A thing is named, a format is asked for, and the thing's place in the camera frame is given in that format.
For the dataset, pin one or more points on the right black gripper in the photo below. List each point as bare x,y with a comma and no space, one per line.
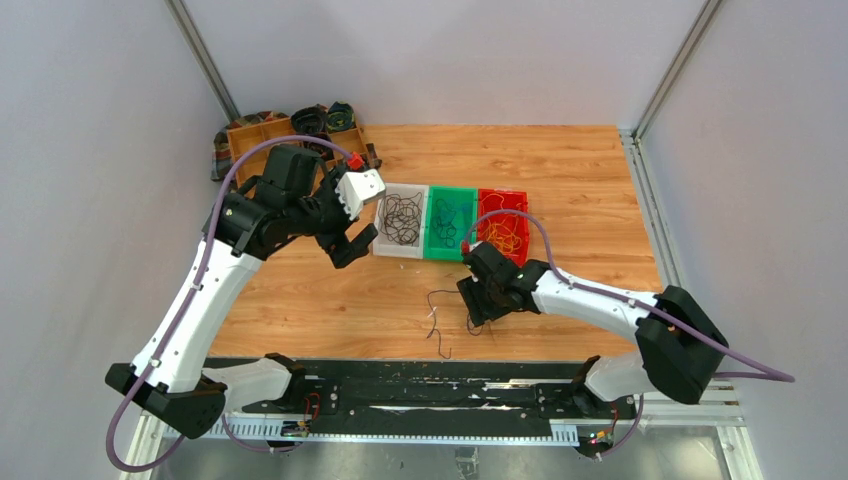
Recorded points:
471,293

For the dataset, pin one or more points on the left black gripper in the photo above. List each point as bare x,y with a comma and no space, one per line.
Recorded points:
344,253

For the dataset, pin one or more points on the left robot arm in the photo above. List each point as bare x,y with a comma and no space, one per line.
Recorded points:
297,195

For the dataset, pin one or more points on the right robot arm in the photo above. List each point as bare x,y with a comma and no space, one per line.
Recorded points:
678,348

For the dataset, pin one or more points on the white plastic bin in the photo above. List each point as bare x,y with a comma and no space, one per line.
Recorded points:
401,220

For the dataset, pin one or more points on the red plastic bin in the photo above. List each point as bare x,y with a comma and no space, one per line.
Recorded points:
509,233

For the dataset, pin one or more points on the green plastic bin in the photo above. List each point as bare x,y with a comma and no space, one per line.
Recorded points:
451,211

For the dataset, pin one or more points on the wooden compartment tray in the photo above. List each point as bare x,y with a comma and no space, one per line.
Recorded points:
241,140

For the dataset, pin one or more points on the rolled green tie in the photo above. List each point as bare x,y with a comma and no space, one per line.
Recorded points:
340,117

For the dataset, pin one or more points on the rolled dark tie back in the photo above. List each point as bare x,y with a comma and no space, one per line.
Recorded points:
311,121

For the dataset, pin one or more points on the plaid cloth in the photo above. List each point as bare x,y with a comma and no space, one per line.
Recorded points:
222,157

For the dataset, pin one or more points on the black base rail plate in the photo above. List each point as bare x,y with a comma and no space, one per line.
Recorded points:
438,399

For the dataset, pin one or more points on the aluminium frame rail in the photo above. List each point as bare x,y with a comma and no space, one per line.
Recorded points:
664,440

